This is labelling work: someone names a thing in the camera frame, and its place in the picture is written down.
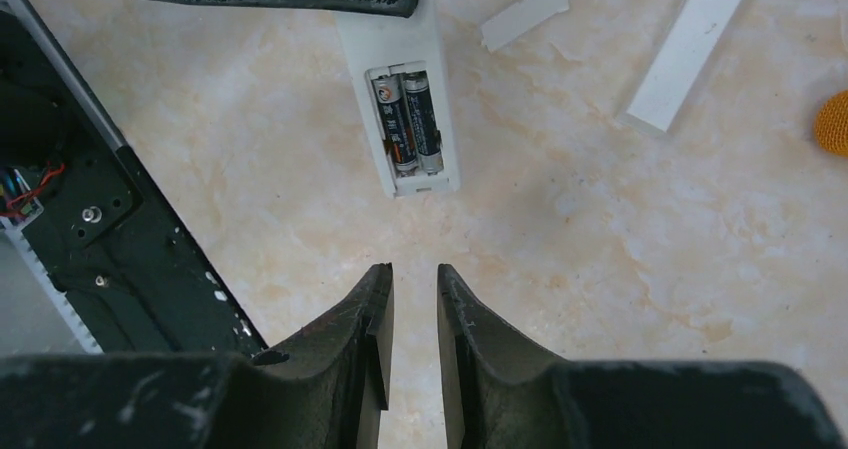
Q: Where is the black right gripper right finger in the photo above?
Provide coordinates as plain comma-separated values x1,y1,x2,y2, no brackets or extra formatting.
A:
437,264,845,448

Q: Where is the orange toy microphone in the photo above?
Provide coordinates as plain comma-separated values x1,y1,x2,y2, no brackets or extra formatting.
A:
813,91,848,157

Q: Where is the white remote battery cover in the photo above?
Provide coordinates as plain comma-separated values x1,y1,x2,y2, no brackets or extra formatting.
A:
618,0,743,135

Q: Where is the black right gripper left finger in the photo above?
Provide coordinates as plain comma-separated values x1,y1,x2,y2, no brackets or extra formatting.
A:
1,264,394,448

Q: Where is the small white remote control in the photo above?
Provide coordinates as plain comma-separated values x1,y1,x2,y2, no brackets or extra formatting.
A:
335,0,460,198

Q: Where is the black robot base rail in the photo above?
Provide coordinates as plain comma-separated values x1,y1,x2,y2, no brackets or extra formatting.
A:
1,0,266,357

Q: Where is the black AAA battery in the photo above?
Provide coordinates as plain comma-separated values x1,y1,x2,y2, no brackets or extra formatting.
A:
372,75,418,177
402,71,444,175

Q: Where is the small white battery door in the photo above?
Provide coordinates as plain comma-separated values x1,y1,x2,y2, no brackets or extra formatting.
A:
480,0,570,52

